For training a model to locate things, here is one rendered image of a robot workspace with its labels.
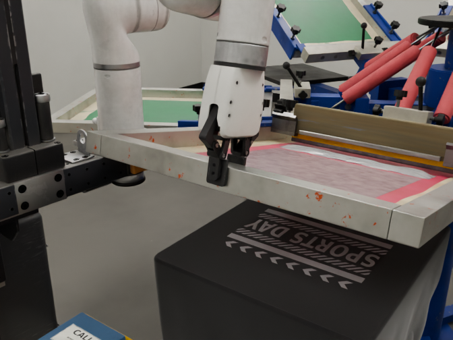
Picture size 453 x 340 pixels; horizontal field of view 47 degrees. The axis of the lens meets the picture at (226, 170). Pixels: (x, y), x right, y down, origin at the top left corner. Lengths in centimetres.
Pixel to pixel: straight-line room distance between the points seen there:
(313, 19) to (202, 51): 424
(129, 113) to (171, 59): 532
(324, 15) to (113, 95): 182
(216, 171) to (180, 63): 581
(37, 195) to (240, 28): 51
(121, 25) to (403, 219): 66
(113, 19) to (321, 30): 170
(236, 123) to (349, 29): 203
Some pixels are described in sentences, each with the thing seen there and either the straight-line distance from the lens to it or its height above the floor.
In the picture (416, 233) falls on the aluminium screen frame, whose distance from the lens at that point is 64.
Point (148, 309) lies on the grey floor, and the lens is 252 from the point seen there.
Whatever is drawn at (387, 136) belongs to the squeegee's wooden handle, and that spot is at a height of 112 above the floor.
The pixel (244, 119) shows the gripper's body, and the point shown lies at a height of 128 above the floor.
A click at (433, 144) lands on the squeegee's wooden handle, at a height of 112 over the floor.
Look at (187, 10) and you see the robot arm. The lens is 75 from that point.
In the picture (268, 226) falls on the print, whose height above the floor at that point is 95.
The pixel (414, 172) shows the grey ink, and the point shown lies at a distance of 117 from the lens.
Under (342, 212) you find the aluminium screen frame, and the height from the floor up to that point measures 119.
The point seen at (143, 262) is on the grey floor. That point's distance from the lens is 288.
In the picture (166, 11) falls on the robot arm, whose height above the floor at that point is 140.
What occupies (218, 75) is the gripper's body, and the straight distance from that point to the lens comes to 71.
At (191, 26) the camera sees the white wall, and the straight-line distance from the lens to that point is 664.
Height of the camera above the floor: 148
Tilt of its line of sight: 21 degrees down
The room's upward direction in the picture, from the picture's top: straight up
